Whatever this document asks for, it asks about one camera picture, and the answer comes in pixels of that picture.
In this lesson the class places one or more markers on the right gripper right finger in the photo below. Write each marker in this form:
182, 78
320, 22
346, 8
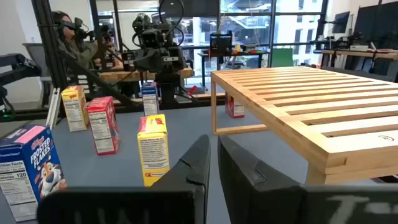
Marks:
264, 202

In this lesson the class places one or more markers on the red Froot Loops cereal box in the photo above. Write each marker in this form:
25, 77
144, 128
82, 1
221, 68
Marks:
102, 130
237, 110

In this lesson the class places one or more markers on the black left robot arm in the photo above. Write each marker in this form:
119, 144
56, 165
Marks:
169, 90

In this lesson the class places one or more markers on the light wooden slatted shelf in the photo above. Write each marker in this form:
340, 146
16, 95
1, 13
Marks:
357, 155

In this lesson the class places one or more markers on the black aluminium rig frame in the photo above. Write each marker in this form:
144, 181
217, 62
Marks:
46, 37

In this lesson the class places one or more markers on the black 3D printer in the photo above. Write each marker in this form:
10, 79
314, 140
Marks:
220, 43

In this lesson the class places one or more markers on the blue Frosted Flakes cereal box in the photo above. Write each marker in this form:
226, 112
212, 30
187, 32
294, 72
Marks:
150, 102
40, 155

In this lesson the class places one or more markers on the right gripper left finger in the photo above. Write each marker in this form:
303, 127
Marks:
174, 202

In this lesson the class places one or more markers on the wooden workbench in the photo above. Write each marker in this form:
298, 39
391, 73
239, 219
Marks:
124, 75

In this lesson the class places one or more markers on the yellow Corn Pops cereal box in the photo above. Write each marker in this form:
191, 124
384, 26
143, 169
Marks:
74, 112
154, 149

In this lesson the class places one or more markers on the large black screen panels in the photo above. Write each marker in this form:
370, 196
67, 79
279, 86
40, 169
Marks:
379, 25

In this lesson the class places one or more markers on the white aluminium bracket bar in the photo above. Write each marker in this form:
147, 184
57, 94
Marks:
53, 109

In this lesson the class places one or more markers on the long wooden desk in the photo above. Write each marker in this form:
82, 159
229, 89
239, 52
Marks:
357, 53

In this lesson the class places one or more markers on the black bulky equipment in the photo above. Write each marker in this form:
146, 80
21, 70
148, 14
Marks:
18, 67

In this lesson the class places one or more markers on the red tag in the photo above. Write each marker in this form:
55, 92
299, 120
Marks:
192, 90

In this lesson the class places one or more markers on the grey office chair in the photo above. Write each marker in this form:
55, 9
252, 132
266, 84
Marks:
37, 56

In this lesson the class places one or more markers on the person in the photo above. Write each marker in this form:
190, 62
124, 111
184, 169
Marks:
79, 51

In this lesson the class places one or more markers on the black side table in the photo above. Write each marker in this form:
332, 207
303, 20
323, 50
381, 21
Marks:
248, 53

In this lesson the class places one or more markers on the black computer monitor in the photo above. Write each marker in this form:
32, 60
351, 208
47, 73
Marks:
341, 22

